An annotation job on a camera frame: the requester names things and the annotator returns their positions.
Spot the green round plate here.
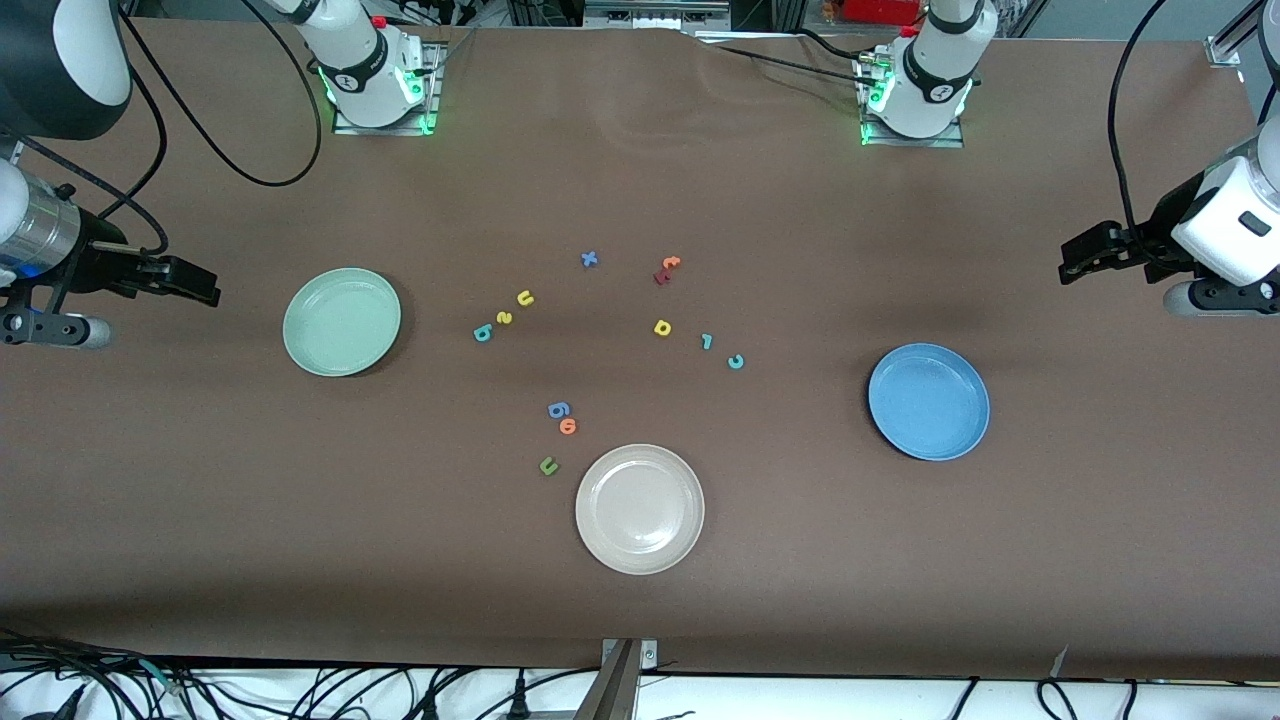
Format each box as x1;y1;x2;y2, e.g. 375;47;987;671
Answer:
283;267;402;378

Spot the aluminium corner profile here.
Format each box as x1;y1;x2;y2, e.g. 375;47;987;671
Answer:
1205;0;1280;69

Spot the blue round plate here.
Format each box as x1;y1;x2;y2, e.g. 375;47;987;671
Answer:
867;343;991;462

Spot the red box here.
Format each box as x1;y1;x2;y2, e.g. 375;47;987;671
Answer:
845;0;923;26

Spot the brown table cover mat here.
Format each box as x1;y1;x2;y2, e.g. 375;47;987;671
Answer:
0;18;1280;683

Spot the beige round plate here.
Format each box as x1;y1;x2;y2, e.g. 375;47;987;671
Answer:
575;444;706;576

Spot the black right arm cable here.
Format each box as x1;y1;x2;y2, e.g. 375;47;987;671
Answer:
10;0;326;256

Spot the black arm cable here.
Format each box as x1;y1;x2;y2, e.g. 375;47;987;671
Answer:
1108;0;1171;251
10;0;326;256

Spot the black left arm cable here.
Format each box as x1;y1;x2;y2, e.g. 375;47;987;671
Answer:
1108;0;1171;251

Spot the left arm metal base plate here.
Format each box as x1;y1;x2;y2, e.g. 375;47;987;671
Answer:
858;50;967;150

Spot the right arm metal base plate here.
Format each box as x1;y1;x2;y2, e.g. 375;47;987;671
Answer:
332;38;448;137

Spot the teal cable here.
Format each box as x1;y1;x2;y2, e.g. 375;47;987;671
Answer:
140;658;189;697

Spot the grey metal frame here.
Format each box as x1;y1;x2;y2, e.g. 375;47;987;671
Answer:
583;0;733;33

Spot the metal table edge bracket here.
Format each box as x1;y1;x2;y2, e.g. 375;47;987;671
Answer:
598;637;661;720

